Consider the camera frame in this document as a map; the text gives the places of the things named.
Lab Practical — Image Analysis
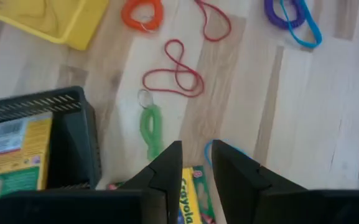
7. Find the red-orange coil keychain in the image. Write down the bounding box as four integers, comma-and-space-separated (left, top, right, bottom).
120, 0, 165, 34

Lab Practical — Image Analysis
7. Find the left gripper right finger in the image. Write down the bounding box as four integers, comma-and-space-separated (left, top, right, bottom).
212, 139, 307, 224

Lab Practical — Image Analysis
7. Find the thin blue rubber band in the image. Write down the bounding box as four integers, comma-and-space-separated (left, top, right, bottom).
203, 139, 251, 169

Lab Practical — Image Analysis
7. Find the yellow green Crayola crayon box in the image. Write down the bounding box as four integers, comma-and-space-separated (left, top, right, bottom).
106, 166, 217, 224
0, 112, 54, 215

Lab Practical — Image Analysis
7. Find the purple coil keychain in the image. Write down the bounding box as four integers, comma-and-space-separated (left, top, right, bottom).
263, 0, 307, 31

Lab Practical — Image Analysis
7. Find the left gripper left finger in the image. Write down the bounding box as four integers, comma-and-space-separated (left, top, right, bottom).
118, 140, 184, 224

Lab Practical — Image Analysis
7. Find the black plastic basket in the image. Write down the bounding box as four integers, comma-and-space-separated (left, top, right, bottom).
0, 86, 103, 191

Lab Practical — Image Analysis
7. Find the green coil keychain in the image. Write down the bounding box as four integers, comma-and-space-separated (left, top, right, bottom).
137, 89, 164, 162

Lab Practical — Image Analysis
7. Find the yellow plastic basket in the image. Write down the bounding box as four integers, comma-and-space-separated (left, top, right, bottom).
0, 0, 110, 51

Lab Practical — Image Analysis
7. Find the wide teal rubber band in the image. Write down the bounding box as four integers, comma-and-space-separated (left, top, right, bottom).
279, 0, 324, 49

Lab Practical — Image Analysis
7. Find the red rubber band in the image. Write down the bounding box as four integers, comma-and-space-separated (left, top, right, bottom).
141, 39, 205, 98
193, 0, 232, 43

